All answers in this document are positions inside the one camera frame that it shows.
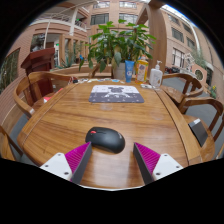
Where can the red paper bag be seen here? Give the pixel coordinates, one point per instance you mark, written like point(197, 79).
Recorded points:
point(48, 98)

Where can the white pump bottle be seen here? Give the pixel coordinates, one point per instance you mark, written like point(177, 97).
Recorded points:
point(155, 77)

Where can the yellow flower pot plant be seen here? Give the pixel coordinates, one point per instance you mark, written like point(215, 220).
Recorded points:
point(213, 91)

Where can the green plant in white pot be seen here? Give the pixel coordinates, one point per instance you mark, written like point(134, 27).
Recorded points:
point(116, 46)

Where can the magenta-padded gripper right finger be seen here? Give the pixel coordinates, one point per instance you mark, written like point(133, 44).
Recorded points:
point(164, 165)

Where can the blue tube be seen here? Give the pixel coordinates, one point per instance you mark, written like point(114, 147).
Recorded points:
point(129, 71)

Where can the yellow liquid bottle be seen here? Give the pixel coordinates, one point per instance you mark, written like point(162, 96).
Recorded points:
point(142, 71)

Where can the black key fob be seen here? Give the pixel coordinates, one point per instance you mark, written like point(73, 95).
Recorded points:
point(74, 80)

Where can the dark red wooden lectern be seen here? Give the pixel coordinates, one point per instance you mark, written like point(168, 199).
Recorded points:
point(40, 60)

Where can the black computer mouse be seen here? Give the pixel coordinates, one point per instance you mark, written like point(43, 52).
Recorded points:
point(105, 140)

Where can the blue round sticker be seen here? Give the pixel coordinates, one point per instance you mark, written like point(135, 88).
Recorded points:
point(115, 80)

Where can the white sculpture on pedestal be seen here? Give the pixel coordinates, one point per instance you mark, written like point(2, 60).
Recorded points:
point(189, 63)

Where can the black notebook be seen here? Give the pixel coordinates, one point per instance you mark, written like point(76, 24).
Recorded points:
point(198, 131)

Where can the small white packet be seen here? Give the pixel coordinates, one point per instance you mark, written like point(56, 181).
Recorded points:
point(147, 86)

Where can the grey white printed mouse pad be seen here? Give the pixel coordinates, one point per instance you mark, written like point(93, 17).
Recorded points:
point(116, 94)

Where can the wooden pillar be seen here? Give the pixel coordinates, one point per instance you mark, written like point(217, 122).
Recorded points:
point(156, 33)

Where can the wooden armchair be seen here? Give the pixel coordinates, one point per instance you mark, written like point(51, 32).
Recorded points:
point(203, 101)
point(181, 94)
point(95, 71)
point(6, 146)
point(35, 80)

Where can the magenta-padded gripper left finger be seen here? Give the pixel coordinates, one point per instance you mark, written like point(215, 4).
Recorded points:
point(56, 164)

